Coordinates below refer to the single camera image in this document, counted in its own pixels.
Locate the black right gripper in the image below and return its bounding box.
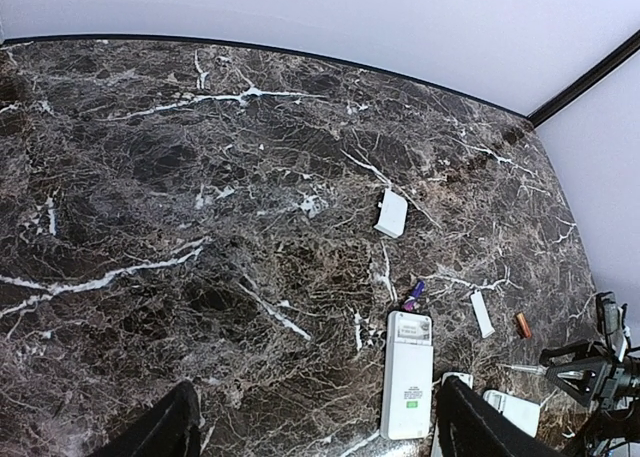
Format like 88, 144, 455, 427
539, 340, 629, 410

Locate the purple battery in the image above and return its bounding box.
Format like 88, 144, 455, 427
402, 280, 426, 313

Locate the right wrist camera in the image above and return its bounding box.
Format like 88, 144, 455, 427
596, 292, 629, 362

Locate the white TCL remote control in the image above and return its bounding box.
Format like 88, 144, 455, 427
380, 311, 434, 440

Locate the orange battery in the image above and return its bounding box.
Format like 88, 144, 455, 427
515, 312, 532, 339

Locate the long white battery cover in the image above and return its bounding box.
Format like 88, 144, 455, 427
470, 290, 495, 338

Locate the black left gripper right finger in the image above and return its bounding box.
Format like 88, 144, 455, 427
436, 376, 561, 457

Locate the black right corner post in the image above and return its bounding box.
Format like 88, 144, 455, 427
527, 30, 640, 128

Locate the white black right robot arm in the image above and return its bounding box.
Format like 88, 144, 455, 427
539, 341, 639, 411

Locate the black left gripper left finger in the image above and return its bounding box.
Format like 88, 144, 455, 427
92, 380, 201, 457

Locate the white remote face down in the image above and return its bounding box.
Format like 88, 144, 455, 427
483, 389, 541, 437

